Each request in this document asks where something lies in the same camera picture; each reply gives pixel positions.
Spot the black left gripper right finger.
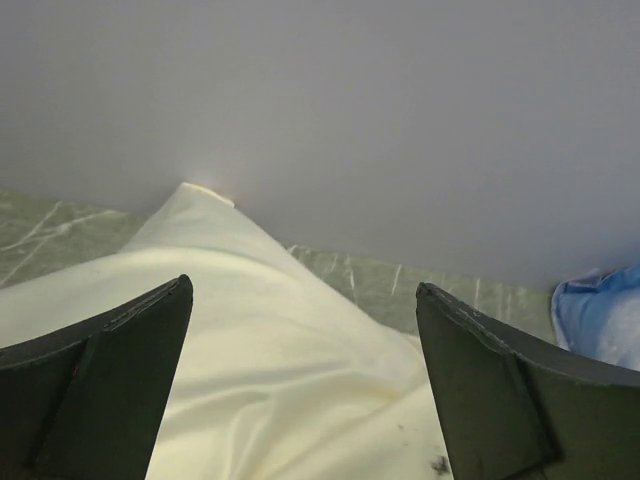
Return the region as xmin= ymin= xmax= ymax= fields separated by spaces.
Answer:
xmin=416 ymin=283 xmax=639 ymax=479

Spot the blue Elsa pillow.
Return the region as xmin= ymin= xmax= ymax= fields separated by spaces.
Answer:
xmin=551 ymin=264 xmax=640 ymax=370

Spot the cream pillowcase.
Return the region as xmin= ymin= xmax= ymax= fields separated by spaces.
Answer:
xmin=1 ymin=184 xmax=446 ymax=479

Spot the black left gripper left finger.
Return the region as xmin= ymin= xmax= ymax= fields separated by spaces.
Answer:
xmin=1 ymin=275 xmax=193 ymax=479

